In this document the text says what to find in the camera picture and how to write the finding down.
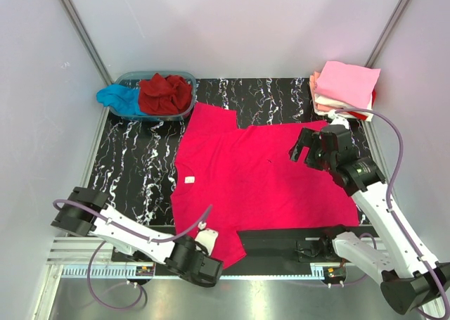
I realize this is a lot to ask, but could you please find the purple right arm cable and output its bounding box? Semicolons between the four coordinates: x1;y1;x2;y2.
333;108;450;319

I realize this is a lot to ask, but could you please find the folded white t shirt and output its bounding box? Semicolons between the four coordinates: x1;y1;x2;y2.
312;93;373;122

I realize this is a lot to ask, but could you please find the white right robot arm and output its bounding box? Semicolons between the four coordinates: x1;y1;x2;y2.
290;124;449;319

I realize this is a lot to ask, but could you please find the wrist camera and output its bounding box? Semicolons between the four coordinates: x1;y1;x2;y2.
195;229;219;255
327;110;350;130

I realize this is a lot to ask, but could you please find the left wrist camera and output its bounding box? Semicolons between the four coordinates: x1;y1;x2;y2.
195;229;219;255

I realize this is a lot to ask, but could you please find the folded pink t shirt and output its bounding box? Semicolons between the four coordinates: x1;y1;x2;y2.
316;61;381;109

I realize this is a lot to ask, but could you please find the magenta t shirt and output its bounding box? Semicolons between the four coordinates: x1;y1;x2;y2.
171;103;359;267

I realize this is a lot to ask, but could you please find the folded salmon t shirt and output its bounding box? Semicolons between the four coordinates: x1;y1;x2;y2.
309;72;349;116

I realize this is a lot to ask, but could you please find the folded red t shirt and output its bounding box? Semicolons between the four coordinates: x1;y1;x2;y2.
348;89;376;122

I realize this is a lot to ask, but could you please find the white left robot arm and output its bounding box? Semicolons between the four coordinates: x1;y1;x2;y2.
51;187;223;288

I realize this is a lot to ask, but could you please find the dark red t shirt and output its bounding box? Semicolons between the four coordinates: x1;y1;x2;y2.
139;73;193;115

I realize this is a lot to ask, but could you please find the cyan blue t shirt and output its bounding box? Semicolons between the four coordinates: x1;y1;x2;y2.
96;84;155;120

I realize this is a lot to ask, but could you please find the blue plastic basket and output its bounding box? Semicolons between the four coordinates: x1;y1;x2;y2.
109;71;196;122

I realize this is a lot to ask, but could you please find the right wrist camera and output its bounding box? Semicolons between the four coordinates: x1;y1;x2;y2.
327;110;350;130

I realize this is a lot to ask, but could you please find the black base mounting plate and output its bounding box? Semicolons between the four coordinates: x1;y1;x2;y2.
111;224;363;277

